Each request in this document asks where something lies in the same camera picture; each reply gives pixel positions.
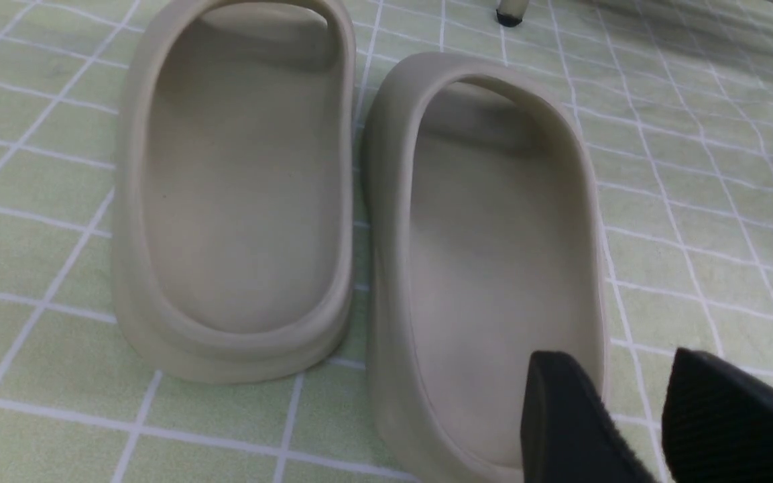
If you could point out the green checkered cloth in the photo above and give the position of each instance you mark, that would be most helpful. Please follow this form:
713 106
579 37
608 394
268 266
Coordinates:
676 99

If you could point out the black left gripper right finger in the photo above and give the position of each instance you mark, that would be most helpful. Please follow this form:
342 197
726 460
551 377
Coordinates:
717 421

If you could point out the tan right slide slipper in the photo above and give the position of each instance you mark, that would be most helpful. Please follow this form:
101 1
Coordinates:
485 248

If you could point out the tan left slide slipper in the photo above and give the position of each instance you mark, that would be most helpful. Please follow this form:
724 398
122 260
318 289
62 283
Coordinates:
232 224

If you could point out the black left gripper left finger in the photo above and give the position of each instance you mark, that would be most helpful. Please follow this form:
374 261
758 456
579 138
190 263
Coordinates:
566 433

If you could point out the metal shoe rack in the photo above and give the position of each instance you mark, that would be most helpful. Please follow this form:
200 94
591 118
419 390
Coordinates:
510 13

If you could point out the tan slide slipper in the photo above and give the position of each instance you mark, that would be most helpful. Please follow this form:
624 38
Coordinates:
232 224
485 248

